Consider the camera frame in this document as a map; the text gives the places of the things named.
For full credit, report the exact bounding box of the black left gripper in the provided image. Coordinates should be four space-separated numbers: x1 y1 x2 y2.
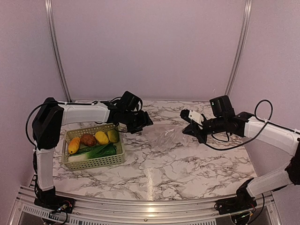
122 110 153 134

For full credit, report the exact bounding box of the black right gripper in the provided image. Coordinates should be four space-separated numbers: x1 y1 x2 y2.
182 116 226 143

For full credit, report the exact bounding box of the yellow lemon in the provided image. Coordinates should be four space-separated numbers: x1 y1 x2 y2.
95 131 109 145

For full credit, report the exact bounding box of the green white bok choy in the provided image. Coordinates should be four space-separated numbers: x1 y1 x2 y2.
68 143 117 162

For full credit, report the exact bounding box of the clear zip top bag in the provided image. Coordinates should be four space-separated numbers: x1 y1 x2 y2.
142 124 191 152

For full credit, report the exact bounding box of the beige perforated plastic basket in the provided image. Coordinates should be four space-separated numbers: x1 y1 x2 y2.
61 124 125 171

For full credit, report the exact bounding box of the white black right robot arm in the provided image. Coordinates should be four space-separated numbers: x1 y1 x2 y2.
180 95 300 215

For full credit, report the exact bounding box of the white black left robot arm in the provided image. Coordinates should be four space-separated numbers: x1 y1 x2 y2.
28 91 153 213

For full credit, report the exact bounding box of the brown potato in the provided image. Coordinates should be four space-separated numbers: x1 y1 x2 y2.
80 134 97 147

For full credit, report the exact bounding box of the dark green cucumber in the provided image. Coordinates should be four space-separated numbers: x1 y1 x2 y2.
73 145 103 155

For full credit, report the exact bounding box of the orange yellow mango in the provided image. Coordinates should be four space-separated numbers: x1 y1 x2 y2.
68 137 81 155

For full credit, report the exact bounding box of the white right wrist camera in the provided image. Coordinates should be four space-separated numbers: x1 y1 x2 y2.
180 109 204 124

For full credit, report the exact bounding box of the right aluminium frame post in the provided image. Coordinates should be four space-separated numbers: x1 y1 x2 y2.
225 0 253 96

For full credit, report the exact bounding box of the aluminium frame post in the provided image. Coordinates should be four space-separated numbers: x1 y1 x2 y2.
225 0 253 96
45 0 72 102

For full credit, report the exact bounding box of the left aluminium frame post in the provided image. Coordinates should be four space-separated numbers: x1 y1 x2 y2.
45 0 72 102

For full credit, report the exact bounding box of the aluminium front rail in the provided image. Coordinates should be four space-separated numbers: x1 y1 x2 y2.
7 185 282 225

